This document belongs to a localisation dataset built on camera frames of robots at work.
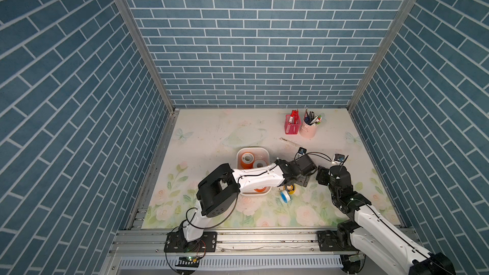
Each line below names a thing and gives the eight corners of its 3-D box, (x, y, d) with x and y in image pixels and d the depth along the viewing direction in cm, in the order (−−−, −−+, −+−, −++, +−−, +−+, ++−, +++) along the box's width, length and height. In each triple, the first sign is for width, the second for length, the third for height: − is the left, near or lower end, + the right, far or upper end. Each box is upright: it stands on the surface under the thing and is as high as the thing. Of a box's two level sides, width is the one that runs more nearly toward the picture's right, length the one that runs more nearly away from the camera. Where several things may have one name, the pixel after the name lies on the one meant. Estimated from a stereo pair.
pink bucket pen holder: (300, 139, 108) (305, 124, 99) (298, 126, 115) (302, 111, 105) (314, 139, 108) (320, 124, 99) (311, 126, 115) (316, 111, 105)
